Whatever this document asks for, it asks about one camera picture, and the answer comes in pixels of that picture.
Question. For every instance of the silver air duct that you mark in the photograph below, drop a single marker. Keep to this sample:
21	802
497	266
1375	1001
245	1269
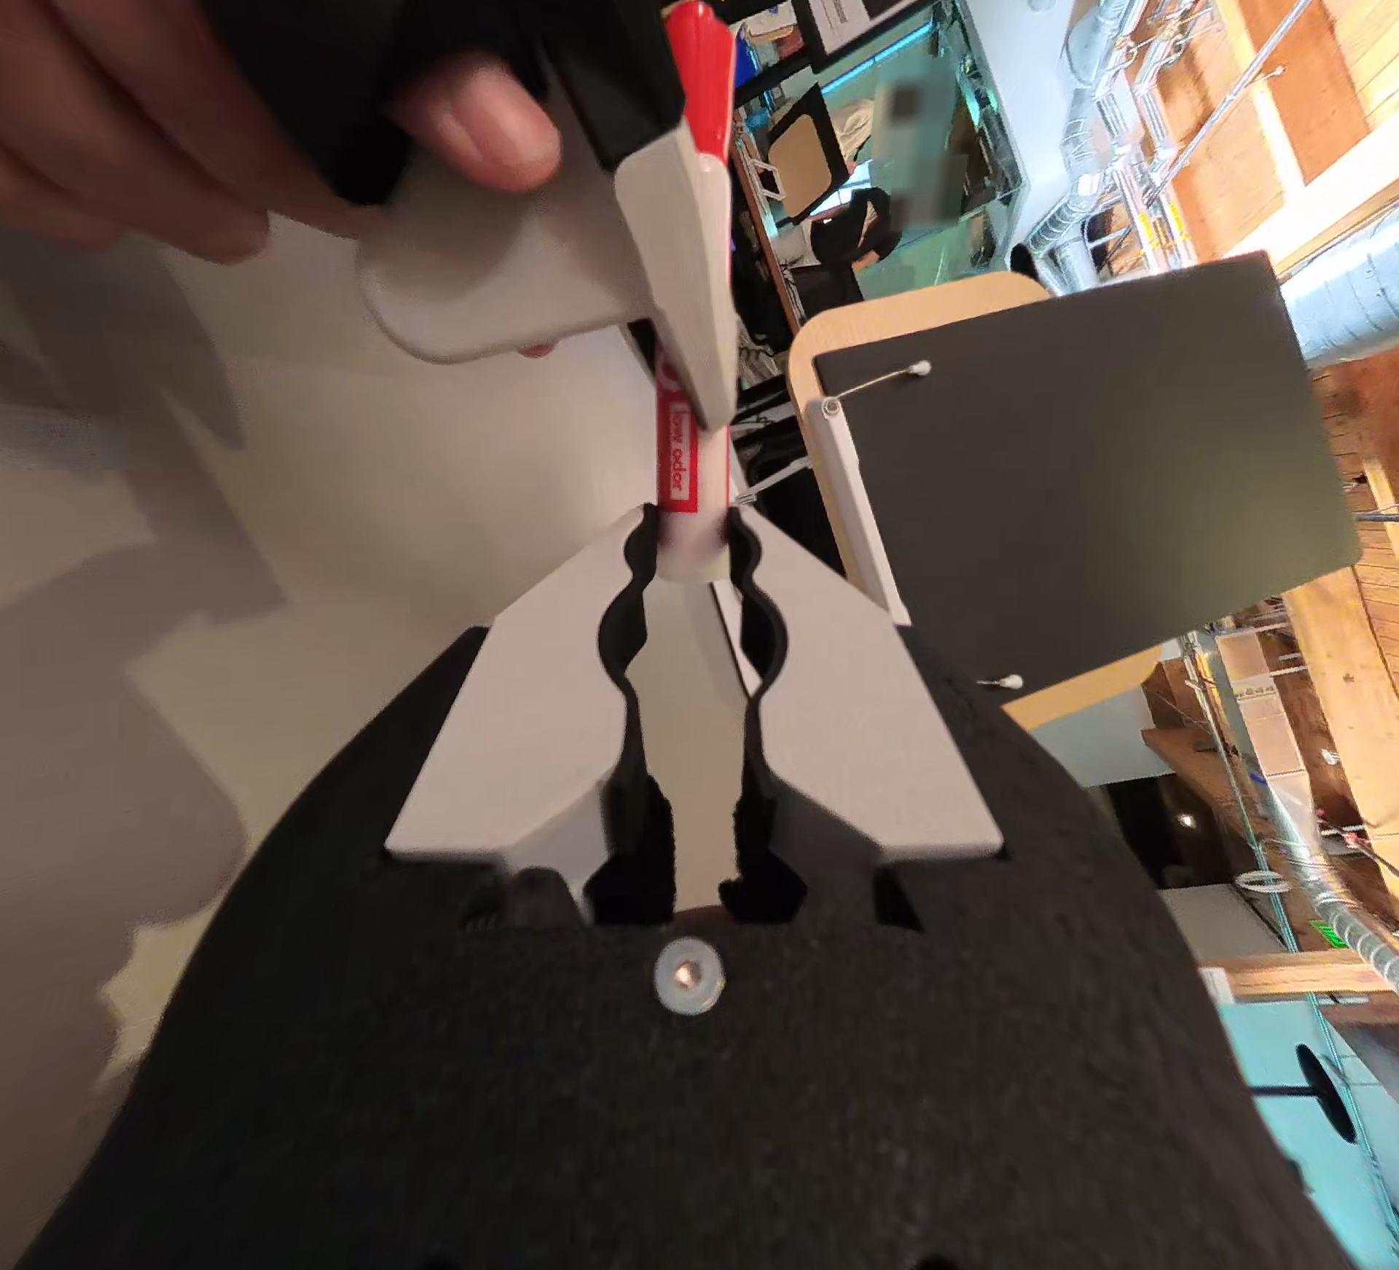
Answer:
1344	298

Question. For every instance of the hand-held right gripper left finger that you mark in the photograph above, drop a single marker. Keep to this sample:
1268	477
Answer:
513	747

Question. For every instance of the black round disc on pole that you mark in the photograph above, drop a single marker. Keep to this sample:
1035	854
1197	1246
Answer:
1322	1090

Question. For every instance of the person's left hand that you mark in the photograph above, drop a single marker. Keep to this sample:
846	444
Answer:
110	90

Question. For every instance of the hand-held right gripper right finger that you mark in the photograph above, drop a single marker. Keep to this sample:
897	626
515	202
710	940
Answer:
875	747

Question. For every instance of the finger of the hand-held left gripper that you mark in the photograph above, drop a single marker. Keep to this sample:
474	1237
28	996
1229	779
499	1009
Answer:
688	286

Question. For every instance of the wooden back chair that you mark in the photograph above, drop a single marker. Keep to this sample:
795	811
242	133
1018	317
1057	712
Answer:
806	155

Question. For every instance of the red and white marker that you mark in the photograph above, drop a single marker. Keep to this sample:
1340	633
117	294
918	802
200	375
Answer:
694	484

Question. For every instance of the black board with wooden edge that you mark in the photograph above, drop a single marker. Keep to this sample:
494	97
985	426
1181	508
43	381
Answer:
1093	473

